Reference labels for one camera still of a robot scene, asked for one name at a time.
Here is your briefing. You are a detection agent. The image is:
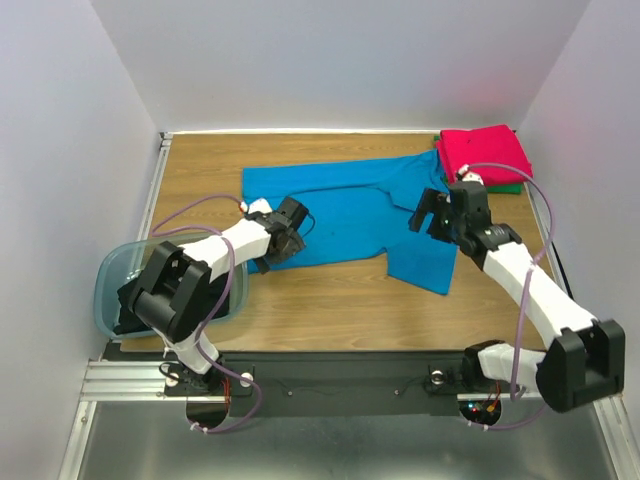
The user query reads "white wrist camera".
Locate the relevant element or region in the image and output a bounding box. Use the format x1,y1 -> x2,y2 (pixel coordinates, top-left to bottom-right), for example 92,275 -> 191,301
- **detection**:
456,165 -> 484,185
239,198 -> 272,215

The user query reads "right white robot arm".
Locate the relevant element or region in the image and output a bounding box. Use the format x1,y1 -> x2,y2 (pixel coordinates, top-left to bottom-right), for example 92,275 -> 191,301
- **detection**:
409,181 -> 626,413

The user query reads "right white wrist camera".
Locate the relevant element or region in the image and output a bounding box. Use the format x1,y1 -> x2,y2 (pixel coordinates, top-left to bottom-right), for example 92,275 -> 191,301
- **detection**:
456,165 -> 484,185

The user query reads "black t shirt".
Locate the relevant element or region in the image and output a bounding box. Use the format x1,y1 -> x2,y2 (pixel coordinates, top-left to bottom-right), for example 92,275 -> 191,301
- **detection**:
111,274 -> 243,338

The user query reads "clear plastic bin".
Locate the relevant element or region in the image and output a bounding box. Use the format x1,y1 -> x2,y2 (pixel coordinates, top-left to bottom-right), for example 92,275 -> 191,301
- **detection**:
93,232 -> 249,340

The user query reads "aluminium frame rail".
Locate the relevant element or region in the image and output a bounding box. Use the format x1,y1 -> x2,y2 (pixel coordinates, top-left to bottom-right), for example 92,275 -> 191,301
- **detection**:
58,132 -> 174,479

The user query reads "folded green t shirt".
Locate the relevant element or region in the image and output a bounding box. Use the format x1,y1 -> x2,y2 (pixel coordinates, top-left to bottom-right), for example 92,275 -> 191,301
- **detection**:
469,165 -> 523,195

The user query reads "blue t shirt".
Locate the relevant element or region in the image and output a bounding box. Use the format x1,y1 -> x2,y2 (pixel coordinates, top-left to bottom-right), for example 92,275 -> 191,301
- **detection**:
242,150 -> 457,295

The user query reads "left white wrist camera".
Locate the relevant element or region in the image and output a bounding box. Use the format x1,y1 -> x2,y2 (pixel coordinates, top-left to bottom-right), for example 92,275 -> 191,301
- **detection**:
239,198 -> 272,215

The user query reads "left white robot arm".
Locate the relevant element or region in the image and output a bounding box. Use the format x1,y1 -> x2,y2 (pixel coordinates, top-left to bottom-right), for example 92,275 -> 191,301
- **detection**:
118,197 -> 310,394

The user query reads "folded red t shirt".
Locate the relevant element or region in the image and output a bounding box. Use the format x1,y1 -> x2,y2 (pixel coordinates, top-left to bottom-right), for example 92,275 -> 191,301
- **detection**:
435,124 -> 533,187

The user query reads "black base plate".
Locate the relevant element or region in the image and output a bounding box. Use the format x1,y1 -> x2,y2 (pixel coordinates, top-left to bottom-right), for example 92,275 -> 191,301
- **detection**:
159,351 -> 503,430

